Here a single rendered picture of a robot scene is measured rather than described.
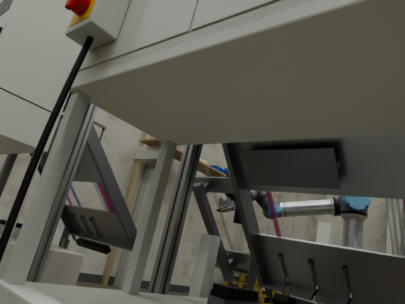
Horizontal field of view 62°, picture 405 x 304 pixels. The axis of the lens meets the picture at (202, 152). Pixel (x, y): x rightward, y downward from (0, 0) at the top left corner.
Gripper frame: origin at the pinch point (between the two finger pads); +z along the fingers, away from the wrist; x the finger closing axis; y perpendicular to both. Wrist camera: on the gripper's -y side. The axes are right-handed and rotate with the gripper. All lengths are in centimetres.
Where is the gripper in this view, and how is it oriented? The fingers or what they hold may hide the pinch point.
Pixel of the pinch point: (220, 211)
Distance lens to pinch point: 150.1
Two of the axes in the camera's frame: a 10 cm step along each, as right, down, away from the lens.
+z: -6.7, 1.5, -7.3
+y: -1.3, -9.9, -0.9
